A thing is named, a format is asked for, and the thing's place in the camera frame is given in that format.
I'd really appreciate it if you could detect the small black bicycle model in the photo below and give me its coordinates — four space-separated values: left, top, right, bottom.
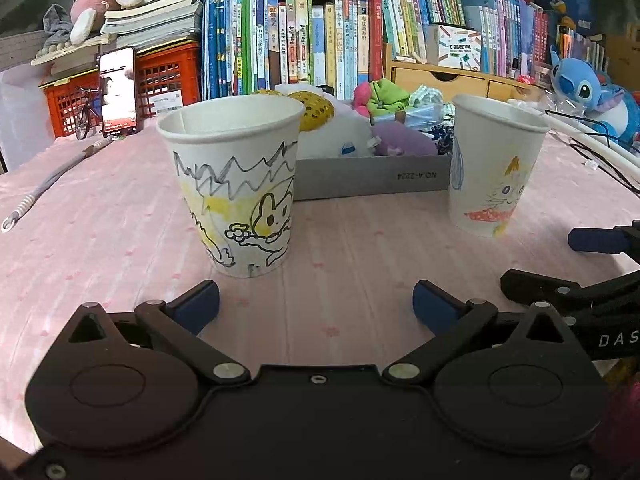
74 86 104 142

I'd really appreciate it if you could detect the pink tablecloth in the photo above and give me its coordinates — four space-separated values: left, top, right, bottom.
0 120 640 456

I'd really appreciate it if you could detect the blue alien plush toy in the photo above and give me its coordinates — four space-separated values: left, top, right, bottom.
549 45 640 148

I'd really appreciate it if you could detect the black cable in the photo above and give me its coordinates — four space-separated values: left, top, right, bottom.
545 109 640 186

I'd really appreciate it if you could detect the white spiral-wrapped cable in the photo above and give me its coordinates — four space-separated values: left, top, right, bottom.
0 137 116 233

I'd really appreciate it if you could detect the grey plush toy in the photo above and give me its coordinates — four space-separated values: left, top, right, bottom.
42 4 76 56

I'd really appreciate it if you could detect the paper cup with rabbit drawing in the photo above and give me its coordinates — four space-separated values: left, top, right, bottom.
156 94 306 279

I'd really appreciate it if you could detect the stack of worn paperback books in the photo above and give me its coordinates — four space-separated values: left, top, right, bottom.
31 0 203 78

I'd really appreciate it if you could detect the smartphone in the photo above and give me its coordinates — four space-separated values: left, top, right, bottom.
97 46 138 139

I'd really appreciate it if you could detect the green cloth with bell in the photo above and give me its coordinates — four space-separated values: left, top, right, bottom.
366 78 412 118

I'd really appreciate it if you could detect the paper cup with cat drawing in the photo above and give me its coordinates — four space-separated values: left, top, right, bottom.
447 93 551 238

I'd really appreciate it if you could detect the navy floral cloth pouch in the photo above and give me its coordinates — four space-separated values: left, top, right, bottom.
430 122 456 156

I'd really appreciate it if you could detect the white box with pencil print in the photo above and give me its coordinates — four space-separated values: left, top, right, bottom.
425 24 483 72

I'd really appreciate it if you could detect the row of slim series books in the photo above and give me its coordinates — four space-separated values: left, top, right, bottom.
375 0 551 78

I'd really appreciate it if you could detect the purple plush toy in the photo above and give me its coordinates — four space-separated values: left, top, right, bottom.
372 122 438 157

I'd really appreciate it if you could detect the red plastic crate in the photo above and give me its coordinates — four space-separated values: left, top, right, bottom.
135 41 202 119

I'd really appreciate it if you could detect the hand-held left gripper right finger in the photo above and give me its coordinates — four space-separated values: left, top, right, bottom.
381 280 573 386

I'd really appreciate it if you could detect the orange plastic crate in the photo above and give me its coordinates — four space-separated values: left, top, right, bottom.
40 71 106 139

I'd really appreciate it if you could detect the translucent plastic storage box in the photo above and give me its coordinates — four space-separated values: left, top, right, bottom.
0 67 56 173

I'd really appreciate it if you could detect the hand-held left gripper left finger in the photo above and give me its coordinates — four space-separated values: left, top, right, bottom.
67 280 252 386

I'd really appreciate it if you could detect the white fluffy plush toy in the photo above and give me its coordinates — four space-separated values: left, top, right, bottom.
275 84 376 158

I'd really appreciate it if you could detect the grey cardboard box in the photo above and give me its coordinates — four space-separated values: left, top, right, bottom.
292 95 456 202

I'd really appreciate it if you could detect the white plastic pipe frame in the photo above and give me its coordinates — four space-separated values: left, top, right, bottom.
505 100 640 191

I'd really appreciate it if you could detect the pink plush toy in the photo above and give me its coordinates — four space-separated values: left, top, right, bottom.
353 82 376 117

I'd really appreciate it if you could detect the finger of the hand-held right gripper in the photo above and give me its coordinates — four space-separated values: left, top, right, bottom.
568 225 640 255
500 268 640 311

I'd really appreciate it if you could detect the person's maroon clothing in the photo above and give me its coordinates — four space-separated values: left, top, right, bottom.
590 385 640 466

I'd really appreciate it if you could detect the green striped cloth pouch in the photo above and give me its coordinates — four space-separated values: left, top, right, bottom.
409 85 446 109

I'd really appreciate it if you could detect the row of upright picture books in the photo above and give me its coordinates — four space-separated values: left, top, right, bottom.
201 0 386 101

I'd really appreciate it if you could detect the row of small colourful booklets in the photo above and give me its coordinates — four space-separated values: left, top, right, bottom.
555 25 608 73

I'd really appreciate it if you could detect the brown cardboard carton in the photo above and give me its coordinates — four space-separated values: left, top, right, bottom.
605 34 640 93

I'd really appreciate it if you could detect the wooden drawer organizer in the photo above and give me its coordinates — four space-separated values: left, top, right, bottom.
382 42 546 103

